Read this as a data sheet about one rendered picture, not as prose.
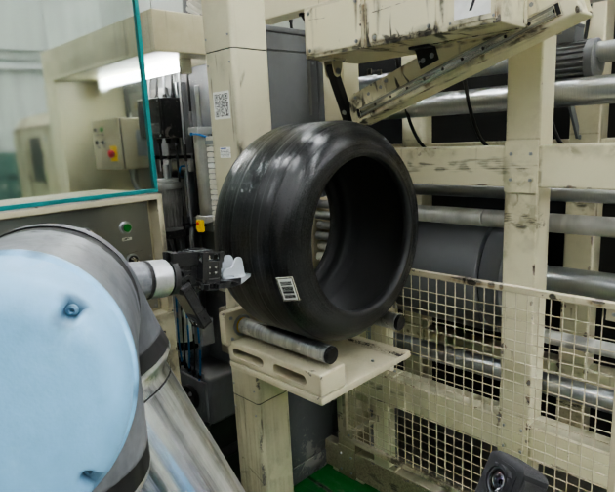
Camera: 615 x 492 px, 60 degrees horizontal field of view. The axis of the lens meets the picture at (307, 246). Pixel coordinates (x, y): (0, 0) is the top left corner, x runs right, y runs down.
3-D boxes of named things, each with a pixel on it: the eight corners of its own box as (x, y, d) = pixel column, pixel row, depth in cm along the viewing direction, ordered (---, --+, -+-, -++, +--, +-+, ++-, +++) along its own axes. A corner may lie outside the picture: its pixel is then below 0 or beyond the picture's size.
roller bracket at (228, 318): (221, 345, 150) (218, 311, 148) (318, 308, 177) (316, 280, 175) (227, 348, 147) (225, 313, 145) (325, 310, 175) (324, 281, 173)
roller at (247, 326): (233, 321, 149) (245, 313, 152) (237, 335, 150) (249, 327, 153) (324, 351, 124) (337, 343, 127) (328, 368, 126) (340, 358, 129)
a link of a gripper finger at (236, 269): (259, 256, 118) (225, 259, 112) (258, 282, 119) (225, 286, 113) (250, 254, 121) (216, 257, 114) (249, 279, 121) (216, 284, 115)
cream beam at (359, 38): (304, 60, 158) (302, 7, 155) (357, 64, 175) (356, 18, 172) (500, 21, 116) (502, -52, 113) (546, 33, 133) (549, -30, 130)
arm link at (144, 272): (80, 306, 99) (81, 260, 97) (135, 298, 106) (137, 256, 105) (99, 316, 93) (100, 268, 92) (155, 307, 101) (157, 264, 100)
